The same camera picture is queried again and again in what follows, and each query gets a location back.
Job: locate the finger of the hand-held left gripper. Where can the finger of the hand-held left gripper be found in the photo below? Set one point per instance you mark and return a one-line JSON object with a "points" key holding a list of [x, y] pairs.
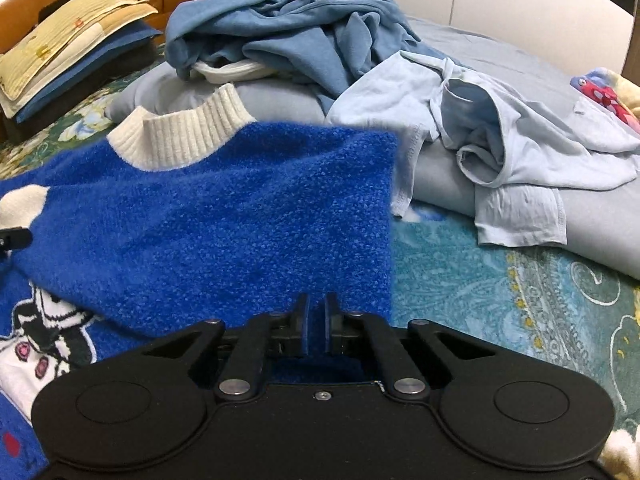
{"points": [[15, 239]]}

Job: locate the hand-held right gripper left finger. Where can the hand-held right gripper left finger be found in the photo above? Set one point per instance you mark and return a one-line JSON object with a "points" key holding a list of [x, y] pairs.
{"points": [[305, 327]]}

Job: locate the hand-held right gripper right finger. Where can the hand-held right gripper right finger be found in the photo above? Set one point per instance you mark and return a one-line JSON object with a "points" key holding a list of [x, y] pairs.
{"points": [[330, 327]]}

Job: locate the blue knitted sweater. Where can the blue knitted sweater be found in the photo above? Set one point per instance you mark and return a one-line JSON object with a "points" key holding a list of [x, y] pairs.
{"points": [[225, 210]]}

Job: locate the green floral bed sheet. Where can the green floral bed sheet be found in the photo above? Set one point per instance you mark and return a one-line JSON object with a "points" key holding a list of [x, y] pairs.
{"points": [[75, 127]]}

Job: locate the dark brown cushion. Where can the dark brown cushion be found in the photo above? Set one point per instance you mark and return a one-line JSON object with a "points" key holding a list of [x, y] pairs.
{"points": [[75, 101]]}

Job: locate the teal paisley blanket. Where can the teal paisley blanket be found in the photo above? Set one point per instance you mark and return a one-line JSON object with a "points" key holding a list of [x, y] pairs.
{"points": [[475, 285]]}

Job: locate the blue folded cloth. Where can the blue folded cloth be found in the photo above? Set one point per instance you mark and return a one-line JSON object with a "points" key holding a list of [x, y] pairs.
{"points": [[100, 56]]}

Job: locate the yellow printed pillow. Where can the yellow printed pillow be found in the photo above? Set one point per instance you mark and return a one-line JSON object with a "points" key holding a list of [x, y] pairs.
{"points": [[60, 35]]}

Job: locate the white ribbed garment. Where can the white ribbed garment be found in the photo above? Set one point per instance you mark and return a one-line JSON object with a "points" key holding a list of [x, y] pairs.
{"points": [[225, 72]]}

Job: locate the light blue shirt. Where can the light blue shirt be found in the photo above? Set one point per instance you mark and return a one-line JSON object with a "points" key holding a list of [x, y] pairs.
{"points": [[540, 160]]}

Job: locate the blue-grey sweatshirt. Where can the blue-grey sweatshirt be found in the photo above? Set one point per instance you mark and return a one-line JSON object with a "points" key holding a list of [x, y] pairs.
{"points": [[300, 35]]}

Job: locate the red and blue toy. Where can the red and blue toy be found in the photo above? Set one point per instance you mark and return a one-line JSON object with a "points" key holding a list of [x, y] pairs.
{"points": [[605, 92]]}

